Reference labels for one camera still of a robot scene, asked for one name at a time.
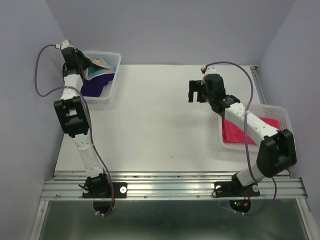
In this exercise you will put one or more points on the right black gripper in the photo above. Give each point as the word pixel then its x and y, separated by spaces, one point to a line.
pixel 195 86

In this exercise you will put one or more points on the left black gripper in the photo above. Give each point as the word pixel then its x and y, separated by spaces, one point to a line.
pixel 86 62

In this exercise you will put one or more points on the blue orange patterned towel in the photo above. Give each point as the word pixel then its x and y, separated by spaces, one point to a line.
pixel 99 66

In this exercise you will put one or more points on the pink towel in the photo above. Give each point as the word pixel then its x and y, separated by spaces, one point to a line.
pixel 231 134

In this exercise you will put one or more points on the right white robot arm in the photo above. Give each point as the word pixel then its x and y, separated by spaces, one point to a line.
pixel 277 150

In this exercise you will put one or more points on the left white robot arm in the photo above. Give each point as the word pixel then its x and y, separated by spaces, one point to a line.
pixel 75 121

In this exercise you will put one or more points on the purple towel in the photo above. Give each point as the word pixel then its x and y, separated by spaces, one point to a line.
pixel 95 86

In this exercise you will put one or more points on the white basket at left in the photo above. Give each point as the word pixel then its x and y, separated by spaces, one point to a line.
pixel 108 89

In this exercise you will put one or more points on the white basket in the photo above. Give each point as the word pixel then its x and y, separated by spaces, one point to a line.
pixel 261 111
pixel 108 89

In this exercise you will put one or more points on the white basket at right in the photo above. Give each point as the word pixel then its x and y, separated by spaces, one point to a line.
pixel 261 111

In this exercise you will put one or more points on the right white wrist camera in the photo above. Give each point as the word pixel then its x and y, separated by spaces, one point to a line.
pixel 207 70

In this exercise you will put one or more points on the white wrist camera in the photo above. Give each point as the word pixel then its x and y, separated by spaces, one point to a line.
pixel 66 44
pixel 207 70

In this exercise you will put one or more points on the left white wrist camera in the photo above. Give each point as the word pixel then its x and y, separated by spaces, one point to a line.
pixel 66 44

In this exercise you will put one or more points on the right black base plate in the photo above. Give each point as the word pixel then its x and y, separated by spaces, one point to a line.
pixel 227 189

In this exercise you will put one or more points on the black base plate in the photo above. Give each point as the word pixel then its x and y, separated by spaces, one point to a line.
pixel 120 191
pixel 227 189

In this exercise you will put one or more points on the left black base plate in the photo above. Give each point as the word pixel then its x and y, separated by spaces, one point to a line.
pixel 120 191

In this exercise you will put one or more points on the aluminium mounting rail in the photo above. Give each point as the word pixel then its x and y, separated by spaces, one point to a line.
pixel 169 185

